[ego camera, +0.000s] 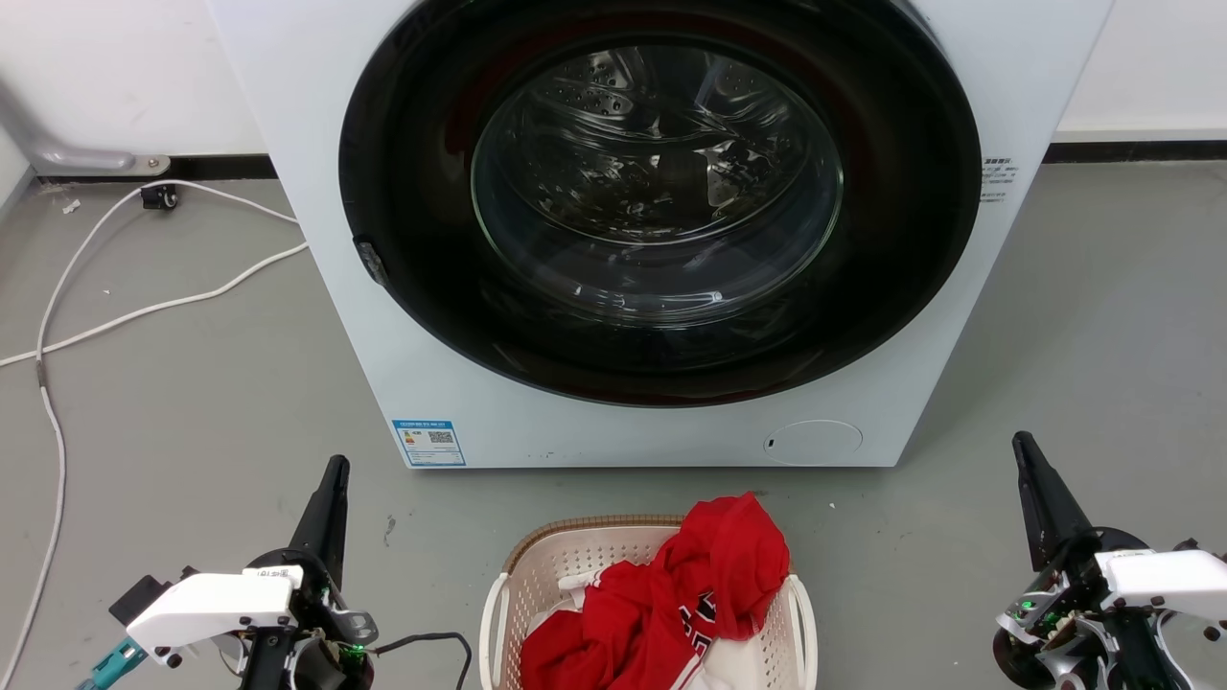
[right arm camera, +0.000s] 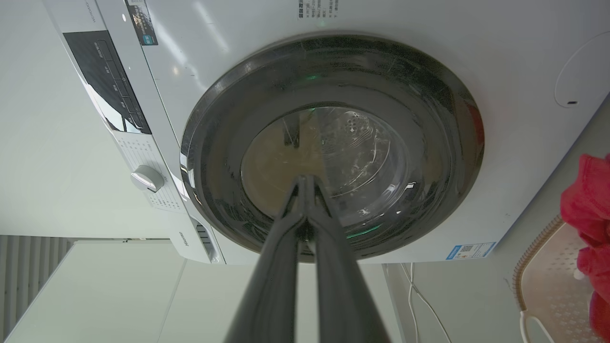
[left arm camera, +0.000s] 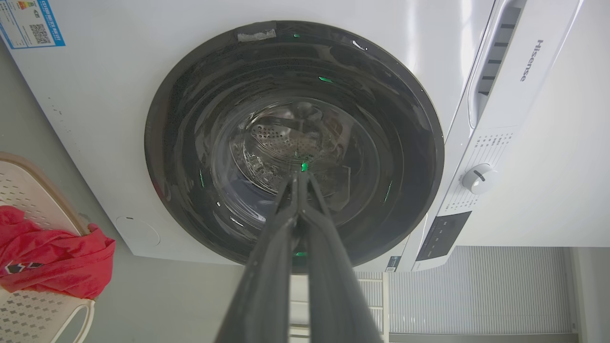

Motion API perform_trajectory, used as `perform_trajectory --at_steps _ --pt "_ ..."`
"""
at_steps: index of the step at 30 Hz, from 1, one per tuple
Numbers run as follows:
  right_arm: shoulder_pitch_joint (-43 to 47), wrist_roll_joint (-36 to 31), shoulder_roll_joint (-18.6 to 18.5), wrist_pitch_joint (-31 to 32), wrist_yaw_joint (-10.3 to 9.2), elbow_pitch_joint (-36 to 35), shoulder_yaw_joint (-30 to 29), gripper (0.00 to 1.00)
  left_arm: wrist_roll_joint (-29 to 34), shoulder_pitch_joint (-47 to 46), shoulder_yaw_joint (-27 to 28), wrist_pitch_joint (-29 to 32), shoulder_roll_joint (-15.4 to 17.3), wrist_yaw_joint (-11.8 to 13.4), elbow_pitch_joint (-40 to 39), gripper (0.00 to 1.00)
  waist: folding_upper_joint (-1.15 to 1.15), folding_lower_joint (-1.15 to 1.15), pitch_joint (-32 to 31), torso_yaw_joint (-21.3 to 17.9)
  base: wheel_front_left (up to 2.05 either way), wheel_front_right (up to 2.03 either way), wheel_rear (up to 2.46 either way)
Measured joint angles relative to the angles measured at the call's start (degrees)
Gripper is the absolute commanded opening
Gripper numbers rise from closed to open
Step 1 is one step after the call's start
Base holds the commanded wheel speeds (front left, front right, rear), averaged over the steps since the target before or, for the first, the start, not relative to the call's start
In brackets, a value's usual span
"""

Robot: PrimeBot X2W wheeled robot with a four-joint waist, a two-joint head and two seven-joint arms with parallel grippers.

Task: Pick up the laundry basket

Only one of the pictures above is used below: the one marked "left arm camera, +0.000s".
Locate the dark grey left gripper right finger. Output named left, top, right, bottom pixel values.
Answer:
left=299, top=171, right=383, bottom=343

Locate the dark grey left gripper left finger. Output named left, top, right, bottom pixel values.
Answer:
left=215, top=172, right=300, bottom=343

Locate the beige perforated laundry basket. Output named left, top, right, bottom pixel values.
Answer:
left=0, top=152, right=96, bottom=343

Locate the round dark washing machine door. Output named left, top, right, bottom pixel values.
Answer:
left=144, top=20, right=445, bottom=267

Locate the white washing machine control knob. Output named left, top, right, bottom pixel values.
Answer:
left=461, top=163, right=497, bottom=195

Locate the red garment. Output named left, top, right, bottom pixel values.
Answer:
left=0, top=206, right=116, bottom=300

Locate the white Hisense washing machine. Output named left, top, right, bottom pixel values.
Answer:
left=0, top=0, right=584, bottom=273

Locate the blue energy label sticker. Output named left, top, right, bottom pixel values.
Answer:
left=0, top=0, right=66, bottom=50

